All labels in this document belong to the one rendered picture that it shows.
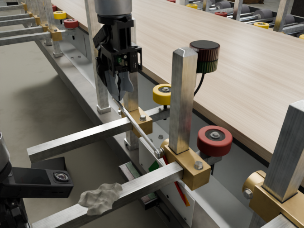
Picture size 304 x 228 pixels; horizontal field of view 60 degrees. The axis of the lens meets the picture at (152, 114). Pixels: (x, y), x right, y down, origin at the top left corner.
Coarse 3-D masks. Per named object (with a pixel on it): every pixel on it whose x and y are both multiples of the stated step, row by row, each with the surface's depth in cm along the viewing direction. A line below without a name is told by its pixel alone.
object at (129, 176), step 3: (123, 165) 82; (123, 168) 81; (126, 168) 81; (123, 171) 80; (126, 171) 80; (129, 171) 80; (126, 174) 79; (129, 174) 79; (129, 177) 78; (132, 177) 78; (129, 180) 77; (144, 198) 71; (147, 198) 71; (144, 201) 70; (147, 201) 71
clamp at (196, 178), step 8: (168, 152) 63; (184, 152) 62; (192, 152) 62; (168, 160) 64; (176, 160) 60; (184, 160) 60; (192, 160) 60; (200, 160) 60; (184, 168) 58; (192, 168) 57; (208, 168) 57; (184, 176) 59; (192, 176) 56; (200, 176) 57; (208, 176) 59; (192, 184) 57; (200, 184) 59
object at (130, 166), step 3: (129, 162) 83; (126, 165) 82; (129, 165) 82; (132, 165) 82; (129, 168) 81; (132, 168) 81; (132, 171) 80; (135, 171) 80; (135, 174) 79; (138, 174) 79; (135, 177) 78; (150, 195) 72; (153, 195) 72; (150, 198) 71; (153, 198) 71
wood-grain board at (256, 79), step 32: (64, 0) 209; (160, 0) 209; (160, 32) 135; (192, 32) 135; (224, 32) 135; (256, 32) 135; (160, 64) 99; (224, 64) 99; (256, 64) 99; (288, 64) 99; (224, 96) 78; (256, 96) 78; (288, 96) 78; (256, 128) 65
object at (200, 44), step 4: (200, 40) 54; (204, 40) 54; (208, 40) 54; (192, 44) 52; (196, 44) 52; (200, 44) 52; (204, 44) 52; (208, 44) 52; (212, 44) 52; (216, 44) 52; (200, 48) 50; (204, 48) 50; (208, 48) 50; (212, 48) 50; (196, 72) 53; (196, 76) 53; (200, 80) 56; (200, 84) 56; (196, 92) 57
